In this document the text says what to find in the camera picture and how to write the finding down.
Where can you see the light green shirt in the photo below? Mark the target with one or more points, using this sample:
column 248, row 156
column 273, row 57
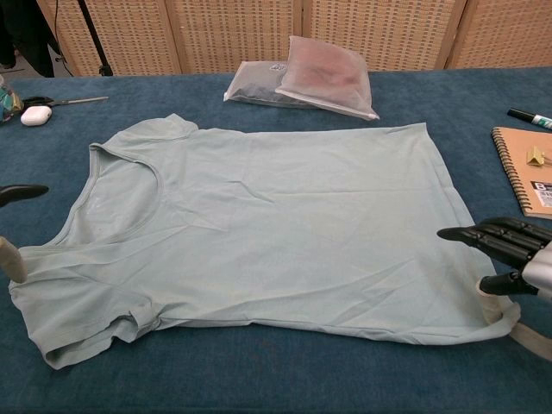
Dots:
column 280, row 224

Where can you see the black hanging garment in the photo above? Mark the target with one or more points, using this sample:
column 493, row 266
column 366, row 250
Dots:
column 26, row 34

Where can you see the frosted bag with dark garment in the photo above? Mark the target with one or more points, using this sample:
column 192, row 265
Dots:
column 254, row 86

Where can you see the blue table cover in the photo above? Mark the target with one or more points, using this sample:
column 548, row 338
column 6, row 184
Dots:
column 259, row 388

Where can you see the clear jar with white lid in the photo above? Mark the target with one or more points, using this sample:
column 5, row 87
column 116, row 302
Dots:
column 8, row 103

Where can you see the white earbuds case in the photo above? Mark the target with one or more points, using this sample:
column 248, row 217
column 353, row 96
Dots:
column 36, row 116

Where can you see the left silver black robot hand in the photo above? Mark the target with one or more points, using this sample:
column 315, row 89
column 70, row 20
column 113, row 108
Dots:
column 21, row 192

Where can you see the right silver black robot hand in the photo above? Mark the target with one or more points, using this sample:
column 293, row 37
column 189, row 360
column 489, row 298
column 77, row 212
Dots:
column 509, row 241

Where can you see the gold binder clip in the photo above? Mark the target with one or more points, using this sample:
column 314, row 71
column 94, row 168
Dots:
column 535, row 157

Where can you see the woven wooden folding screen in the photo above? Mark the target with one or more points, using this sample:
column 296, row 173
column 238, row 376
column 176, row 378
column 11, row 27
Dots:
column 233, row 30

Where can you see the frosted bag with red garment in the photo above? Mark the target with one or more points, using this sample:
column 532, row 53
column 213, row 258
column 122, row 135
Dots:
column 328, row 77

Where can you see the black tripod stand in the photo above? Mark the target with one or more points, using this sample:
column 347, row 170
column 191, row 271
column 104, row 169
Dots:
column 92, row 34

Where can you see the kraft spiral notebook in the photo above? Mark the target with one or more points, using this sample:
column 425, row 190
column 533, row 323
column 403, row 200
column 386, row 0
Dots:
column 522, row 185

